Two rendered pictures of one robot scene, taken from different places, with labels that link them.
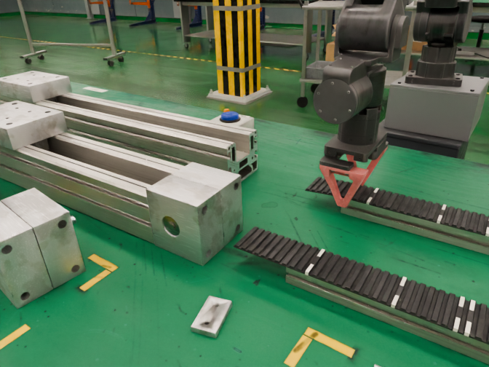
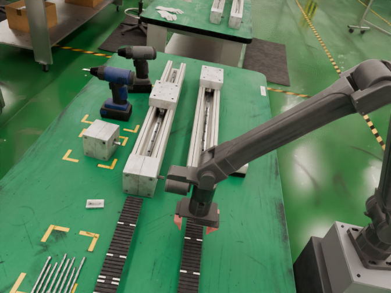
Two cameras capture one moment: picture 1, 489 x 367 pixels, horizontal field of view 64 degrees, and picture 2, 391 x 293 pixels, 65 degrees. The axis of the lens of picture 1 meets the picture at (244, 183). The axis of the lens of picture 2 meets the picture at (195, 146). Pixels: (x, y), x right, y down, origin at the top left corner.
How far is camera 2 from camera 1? 0.75 m
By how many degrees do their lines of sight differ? 45
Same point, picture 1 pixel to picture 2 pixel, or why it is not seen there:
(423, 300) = (113, 265)
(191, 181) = (141, 164)
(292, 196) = not seen: hidden behind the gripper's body
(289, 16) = not seen: outside the picture
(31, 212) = (103, 132)
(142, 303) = (96, 183)
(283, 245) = (132, 211)
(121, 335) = (80, 184)
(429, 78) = (356, 242)
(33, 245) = (93, 142)
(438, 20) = (375, 211)
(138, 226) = not seen: hidden behind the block
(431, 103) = (338, 256)
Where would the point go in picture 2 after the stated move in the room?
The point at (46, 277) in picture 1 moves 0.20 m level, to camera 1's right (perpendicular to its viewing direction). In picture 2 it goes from (94, 153) to (112, 193)
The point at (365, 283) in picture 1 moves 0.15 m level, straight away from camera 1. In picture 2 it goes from (117, 243) to (174, 242)
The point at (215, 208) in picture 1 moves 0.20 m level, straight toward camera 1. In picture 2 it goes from (134, 179) to (67, 200)
